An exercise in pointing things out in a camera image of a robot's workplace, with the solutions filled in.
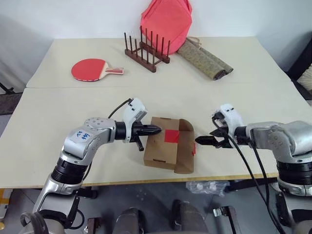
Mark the red table tennis paddle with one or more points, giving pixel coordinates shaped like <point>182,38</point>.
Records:
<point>87,69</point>

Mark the black tripod stand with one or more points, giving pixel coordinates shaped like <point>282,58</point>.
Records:
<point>7,89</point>

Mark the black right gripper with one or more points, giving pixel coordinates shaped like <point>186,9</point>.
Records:
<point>225,141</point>

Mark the black fabric seat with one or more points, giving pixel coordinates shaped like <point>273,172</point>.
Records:
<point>9,103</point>

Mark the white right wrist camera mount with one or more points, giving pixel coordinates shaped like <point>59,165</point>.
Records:
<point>231,115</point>

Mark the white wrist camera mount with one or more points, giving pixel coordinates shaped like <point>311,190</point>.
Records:
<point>132,111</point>
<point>231,115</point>

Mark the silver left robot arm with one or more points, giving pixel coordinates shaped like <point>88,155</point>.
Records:
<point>80,146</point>

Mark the dark metal frame bracket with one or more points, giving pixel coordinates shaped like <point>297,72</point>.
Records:
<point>228,219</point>
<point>93,225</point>

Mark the clear plastic bag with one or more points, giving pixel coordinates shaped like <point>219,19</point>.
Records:
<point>207,188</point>

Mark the pink fabric bag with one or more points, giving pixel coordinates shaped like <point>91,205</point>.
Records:
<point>165,24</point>

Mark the rolled olive patterned mat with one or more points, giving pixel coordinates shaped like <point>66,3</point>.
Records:
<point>202,63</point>
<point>219,62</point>

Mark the black table leg with caster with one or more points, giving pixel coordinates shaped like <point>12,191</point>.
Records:
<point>251,185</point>
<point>89,192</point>

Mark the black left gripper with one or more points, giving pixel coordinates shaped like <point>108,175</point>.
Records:
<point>136,131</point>

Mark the person in beige clothes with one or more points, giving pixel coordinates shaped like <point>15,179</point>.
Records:
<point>306,83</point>

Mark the dark wooden peg rack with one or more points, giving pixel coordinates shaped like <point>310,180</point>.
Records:
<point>146,57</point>

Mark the dark chair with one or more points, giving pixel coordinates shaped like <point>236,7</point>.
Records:
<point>301,61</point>

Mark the brown cardboard box red tape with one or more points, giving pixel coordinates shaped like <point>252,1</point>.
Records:
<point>161,151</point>

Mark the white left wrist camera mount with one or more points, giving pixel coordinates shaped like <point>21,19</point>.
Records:
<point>132,111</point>

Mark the dark rounded shape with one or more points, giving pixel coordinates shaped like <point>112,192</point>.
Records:
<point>130,220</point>
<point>189,217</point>

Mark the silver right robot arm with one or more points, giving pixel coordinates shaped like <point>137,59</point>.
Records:
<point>287,141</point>

